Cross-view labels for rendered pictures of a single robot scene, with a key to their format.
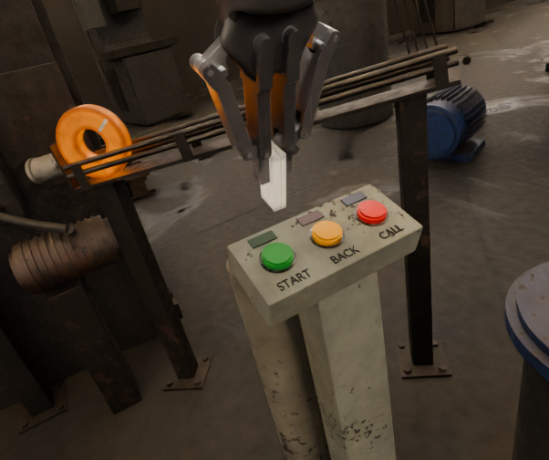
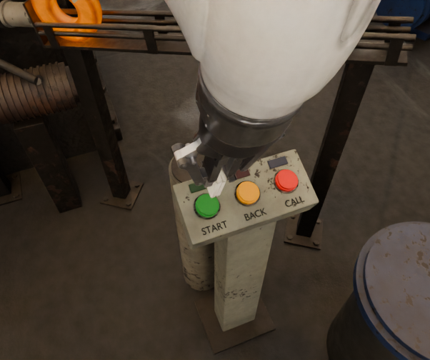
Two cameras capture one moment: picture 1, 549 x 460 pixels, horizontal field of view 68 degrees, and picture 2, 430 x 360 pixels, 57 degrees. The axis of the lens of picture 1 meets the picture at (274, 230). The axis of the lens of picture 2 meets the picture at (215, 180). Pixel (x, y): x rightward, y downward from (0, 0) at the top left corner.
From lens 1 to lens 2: 0.29 m
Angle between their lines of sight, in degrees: 24
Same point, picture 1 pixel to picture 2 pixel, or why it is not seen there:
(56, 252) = (24, 96)
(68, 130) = not seen: outside the picture
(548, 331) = (376, 283)
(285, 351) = not seen: hidden behind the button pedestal
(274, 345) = not seen: hidden behind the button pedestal
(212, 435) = (133, 248)
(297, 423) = (197, 268)
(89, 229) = (54, 79)
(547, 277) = (398, 238)
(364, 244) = (271, 208)
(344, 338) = (241, 253)
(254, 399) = (170, 228)
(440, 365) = (315, 240)
